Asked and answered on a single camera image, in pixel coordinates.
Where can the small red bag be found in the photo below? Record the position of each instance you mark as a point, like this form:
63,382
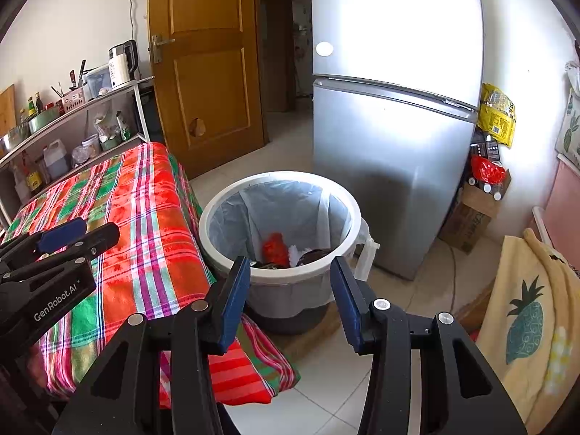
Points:
488,170

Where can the green basin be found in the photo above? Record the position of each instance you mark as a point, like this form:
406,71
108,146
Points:
43,120

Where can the pink board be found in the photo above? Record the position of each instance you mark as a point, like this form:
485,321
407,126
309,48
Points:
564,208

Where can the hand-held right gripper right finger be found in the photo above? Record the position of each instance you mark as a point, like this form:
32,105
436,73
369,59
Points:
349,308

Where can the sauce bottle with yellow label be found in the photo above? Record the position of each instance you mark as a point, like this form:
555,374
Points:
34,179

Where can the metal basin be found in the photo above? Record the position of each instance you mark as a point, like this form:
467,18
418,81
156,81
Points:
16,138

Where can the plastic jug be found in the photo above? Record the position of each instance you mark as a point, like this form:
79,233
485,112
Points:
55,163

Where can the white electric kettle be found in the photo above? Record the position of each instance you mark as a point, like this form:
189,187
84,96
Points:
120,68

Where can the large white foam net sleeve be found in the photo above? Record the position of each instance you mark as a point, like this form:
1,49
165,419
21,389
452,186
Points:
297,254

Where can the white trash bin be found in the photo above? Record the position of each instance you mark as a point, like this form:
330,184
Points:
281,274

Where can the clear storage box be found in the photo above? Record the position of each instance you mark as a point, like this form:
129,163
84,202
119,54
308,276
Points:
97,82

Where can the yellow pineapple print cloth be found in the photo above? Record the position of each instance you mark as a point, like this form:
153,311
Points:
512,281

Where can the yellow hanging bag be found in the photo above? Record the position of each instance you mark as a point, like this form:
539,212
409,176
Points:
498,118

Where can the wooden door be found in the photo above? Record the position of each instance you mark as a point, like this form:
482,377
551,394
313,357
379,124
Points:
208,77

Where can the small white bucket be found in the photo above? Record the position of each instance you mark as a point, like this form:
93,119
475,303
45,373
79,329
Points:
90,145

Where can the plaid tablecloth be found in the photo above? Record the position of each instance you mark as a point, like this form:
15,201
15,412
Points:
136,217

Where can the wooden cutting board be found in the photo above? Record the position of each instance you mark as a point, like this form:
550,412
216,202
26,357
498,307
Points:
7,111

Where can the silver refrigerator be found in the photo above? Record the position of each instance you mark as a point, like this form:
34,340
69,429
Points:
389,145

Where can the pineapple print pillow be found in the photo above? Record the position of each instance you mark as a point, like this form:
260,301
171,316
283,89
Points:
570,131

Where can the clear plastic bin liner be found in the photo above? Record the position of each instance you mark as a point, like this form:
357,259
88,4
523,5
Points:
272,208

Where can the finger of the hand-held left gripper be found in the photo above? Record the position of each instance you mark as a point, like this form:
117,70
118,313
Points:
63,235
99,238

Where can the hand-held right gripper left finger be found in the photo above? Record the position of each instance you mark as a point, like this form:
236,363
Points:
233,308

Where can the cardboard box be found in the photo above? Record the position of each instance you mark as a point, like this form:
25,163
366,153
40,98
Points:
471,222

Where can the pink utensil basket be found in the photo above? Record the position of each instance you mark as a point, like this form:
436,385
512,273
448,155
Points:
73,100

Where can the white metal shelf rack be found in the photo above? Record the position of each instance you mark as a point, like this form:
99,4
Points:
90,108

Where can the plastic bag on shelf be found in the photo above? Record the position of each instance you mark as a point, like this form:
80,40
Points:
79,157

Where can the red plastic bag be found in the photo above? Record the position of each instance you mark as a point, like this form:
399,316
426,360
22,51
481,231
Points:
274,249

